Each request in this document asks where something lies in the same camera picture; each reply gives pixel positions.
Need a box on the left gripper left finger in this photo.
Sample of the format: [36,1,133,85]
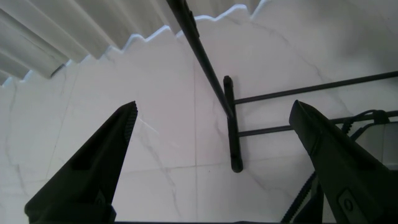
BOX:
[24,101,139,222]

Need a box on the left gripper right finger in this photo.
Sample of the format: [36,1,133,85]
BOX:
[289,99,398,222]

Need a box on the black clothes rack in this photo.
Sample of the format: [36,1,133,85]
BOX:
[166,0,398,174]

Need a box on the white curtain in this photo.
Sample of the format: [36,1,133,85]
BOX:
[0,0,262,86]

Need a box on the black cable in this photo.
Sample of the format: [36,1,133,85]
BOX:
[281,109,391,223]

